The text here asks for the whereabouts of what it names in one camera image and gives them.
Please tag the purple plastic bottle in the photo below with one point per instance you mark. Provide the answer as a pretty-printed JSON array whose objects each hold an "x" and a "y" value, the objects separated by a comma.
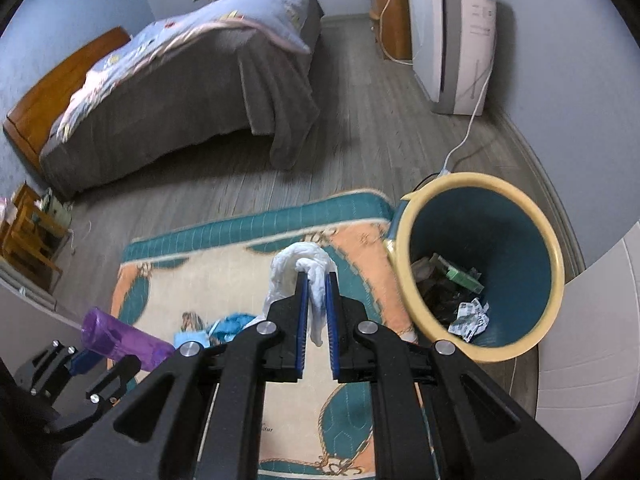
[{"x": 114, "y": 339}]

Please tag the green box trash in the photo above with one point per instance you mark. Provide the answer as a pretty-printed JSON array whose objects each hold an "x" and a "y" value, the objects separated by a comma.
[{"x": 456, "y": 275}]

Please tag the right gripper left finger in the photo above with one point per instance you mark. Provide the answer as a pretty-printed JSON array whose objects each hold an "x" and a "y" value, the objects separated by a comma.
[{"x": 196, "y": 416}]

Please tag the wooden nightstand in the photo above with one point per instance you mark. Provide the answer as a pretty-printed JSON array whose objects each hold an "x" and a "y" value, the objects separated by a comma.
[{"x": 390, "y": 21}]

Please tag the bed with grey cover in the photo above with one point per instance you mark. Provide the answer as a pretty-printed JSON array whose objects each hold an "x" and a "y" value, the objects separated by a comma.
[{"x": 120, "y": 102}]

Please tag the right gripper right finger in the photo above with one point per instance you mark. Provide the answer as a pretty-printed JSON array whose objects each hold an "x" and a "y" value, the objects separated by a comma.
[{"x": 435, "y": 413}]

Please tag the white air purifier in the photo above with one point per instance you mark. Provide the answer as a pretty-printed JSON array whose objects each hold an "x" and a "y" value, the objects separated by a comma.
[{"x": 453, "y": 46}]

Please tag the wooden chair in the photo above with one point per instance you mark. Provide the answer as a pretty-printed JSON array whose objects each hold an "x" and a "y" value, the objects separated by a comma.
[{"x": 30, "y": 237}]

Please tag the blue crumpled wrapper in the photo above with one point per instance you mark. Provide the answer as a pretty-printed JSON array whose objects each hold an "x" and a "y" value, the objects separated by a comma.
[{"x": 221, "y": 331}]

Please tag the yellow teal trash bin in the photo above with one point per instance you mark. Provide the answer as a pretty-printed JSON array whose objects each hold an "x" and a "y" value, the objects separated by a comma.
[{"x": 484, "y": 223}]

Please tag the teal orange patterned rug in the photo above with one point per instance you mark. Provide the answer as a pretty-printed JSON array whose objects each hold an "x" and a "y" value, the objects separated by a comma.
[{"x": 316, "y": 428}]

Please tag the white plastic bag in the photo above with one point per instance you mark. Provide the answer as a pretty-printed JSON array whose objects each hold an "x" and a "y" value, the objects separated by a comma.
[{"x": 296, "y": 297}]

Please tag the crumpled white paper trash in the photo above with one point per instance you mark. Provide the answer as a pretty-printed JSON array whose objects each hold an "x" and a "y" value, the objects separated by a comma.
[{"x": 472, "y": 320}]

